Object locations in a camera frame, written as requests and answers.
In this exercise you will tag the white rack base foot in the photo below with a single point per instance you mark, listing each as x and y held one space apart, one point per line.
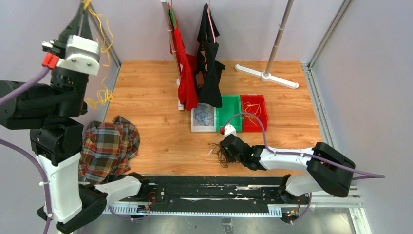
266 77

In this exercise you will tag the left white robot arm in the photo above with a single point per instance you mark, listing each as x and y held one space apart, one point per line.
47 106

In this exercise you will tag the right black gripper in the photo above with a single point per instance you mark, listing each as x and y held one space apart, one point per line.
230 159

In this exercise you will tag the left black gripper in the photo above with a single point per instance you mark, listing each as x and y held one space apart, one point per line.
74 28

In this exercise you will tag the black hanging garment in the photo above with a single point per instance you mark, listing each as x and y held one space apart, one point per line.
209 70

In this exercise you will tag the left metal rack pole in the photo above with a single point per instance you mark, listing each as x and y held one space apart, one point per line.
165 8

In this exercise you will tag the white plastic bin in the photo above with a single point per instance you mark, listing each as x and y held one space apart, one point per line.
203 118

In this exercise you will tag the green clothes hanger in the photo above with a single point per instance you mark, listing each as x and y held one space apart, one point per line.
173 18

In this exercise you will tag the red hanging shirt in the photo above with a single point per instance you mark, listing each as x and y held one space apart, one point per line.
187 94

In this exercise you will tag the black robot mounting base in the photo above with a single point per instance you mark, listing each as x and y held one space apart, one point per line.
214 195

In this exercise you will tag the plaid flannel shirt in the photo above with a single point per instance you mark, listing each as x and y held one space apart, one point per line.
107 149

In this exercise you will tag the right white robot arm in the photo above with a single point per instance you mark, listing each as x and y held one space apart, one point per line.
322 167

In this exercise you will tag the green plastic bin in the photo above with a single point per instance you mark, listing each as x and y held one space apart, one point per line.
231 106

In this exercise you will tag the red plastic bin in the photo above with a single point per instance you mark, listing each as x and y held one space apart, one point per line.
254 104

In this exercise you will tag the right metal rack pole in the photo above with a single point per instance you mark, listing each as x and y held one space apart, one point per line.
278 37

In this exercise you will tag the pink clothes hanger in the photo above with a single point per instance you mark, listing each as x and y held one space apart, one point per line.
210 21

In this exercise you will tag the metal rack pole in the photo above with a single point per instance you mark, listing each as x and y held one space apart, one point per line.
278 37
165 8

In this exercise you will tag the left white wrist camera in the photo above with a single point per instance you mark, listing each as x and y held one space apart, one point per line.
81 55

